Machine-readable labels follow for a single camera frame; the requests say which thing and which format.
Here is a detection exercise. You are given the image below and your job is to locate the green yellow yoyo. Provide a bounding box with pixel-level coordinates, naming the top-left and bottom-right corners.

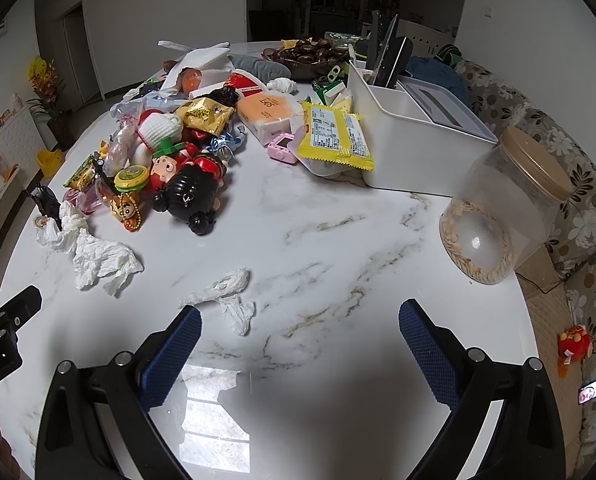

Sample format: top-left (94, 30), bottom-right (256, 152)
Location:
top-left (114, 165), bottom-right (149, 193)

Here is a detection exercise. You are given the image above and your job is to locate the pink small gadget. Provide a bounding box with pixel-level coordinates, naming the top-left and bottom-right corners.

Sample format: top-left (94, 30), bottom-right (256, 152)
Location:
top-left (266, 132), bottom-right (298, 165)

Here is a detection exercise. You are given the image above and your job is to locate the red plush keychain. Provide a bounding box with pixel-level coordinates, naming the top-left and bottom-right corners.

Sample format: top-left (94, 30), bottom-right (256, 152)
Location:
top-left (557, 325), bottom-right (593, 378)

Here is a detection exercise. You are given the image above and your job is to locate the black haired doll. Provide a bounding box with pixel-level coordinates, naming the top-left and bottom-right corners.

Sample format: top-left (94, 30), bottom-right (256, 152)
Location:
top-left (151, 152), bottom-right (226, 236)

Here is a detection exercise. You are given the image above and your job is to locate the white net fruit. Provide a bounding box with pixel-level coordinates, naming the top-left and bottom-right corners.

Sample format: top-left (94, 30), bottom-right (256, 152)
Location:
top-left (138, 113), bottom-right (183, 152)

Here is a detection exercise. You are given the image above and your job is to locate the yellow flower plant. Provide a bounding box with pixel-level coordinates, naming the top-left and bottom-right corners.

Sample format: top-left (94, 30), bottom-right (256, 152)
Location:
top-left (27, 55), bottom-right (66, 120)

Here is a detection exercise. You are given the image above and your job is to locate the twisted white tissue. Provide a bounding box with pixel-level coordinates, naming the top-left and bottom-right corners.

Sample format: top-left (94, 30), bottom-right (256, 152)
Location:
top-left (179, 268), bottom-right (257, 337)

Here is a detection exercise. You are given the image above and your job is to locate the yellow stool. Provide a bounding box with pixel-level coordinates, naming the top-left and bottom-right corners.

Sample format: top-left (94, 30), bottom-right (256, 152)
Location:
top-left (36, 148), bottom-right (65, 178)

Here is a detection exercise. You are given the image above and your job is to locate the orange boxed item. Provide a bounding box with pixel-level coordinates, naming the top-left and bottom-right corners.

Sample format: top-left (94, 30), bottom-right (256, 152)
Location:
top-left (236, 91), bottom-right (303, 146)

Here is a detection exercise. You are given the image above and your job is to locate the gold snack packet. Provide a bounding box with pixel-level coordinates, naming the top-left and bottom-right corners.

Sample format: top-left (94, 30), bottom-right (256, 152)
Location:
top-left (175, 96), bottom-right (235, 136)

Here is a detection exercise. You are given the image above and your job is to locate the yellow snack packet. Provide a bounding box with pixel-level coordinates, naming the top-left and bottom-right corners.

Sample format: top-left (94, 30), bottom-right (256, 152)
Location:
top-left (297, 102), bottom-right (375, 171)

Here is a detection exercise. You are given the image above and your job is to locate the clear plastic jar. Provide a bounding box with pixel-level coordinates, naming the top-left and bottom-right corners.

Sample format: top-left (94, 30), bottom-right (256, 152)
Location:
top-left (439, 127), bottom-right (572, 285)

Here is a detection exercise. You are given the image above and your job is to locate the crumpled white tissue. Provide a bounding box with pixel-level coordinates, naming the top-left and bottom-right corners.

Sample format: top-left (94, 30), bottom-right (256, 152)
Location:
top-left (34, 202), bottom-right (144, 297)

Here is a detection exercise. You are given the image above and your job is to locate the white storage box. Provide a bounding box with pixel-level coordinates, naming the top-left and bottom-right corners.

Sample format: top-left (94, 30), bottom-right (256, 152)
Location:
top-left (348, 66), bottom-right (497, 196)

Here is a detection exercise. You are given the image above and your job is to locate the floral sofa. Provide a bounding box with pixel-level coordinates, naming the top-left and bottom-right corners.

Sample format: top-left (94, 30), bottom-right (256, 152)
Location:
top-left (447, 48), bottom-right (596, 479)

